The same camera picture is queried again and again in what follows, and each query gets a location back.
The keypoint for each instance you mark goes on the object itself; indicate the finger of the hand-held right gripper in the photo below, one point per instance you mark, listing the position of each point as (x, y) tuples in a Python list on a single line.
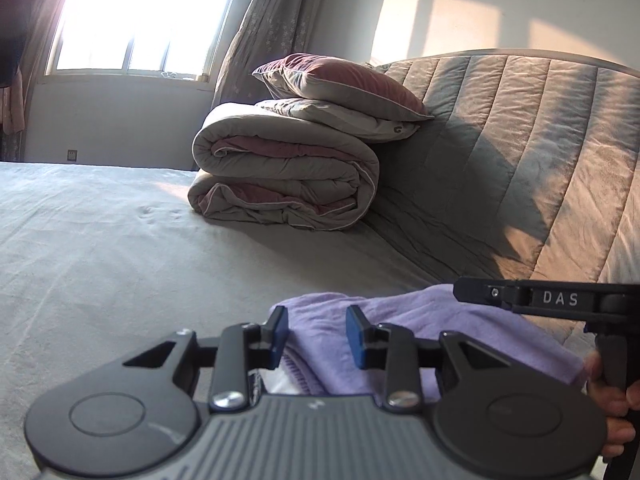
[(490, 292)]

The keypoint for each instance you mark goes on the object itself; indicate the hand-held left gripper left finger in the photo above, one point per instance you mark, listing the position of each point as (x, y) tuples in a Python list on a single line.
[(280, 335)]

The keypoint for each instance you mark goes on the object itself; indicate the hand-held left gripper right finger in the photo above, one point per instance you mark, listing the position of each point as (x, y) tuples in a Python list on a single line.
[(356, 337)]

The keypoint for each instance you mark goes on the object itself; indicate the purple pants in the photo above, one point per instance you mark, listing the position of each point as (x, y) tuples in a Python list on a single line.
[(425, 315)]

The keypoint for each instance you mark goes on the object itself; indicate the pink hanging clothes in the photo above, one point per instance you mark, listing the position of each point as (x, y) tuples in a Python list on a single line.
[(12, 107)]

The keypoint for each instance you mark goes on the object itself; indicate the dark hanging clothes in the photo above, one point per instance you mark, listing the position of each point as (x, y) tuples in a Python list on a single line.
[(15, 35)]

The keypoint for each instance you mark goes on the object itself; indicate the person's right hand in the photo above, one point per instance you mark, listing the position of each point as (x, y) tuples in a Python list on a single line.
[(622, 420)]

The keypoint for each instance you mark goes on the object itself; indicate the quilted grey headboard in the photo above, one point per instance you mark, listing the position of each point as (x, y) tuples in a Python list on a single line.
[(525, 160)]

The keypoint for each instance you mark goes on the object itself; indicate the folded beige pink quilt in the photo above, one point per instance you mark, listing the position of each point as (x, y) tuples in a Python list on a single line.
[(280, 175)]

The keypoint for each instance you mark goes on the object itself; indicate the bed with grey sheet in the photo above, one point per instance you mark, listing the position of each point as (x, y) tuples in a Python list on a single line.
[(125, 250)]

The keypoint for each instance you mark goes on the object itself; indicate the maroon grey pillow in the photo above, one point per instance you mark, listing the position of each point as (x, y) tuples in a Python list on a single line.
[(340, 80)]

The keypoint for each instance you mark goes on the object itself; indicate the star patterned curtain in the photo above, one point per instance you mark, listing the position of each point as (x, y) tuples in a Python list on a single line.
[(270, 25)]

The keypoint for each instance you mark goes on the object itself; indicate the window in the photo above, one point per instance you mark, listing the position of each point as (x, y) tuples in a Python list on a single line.
[(145, 10)]

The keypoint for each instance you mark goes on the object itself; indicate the wall socket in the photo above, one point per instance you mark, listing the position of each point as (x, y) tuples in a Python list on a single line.
[(72, 155)]

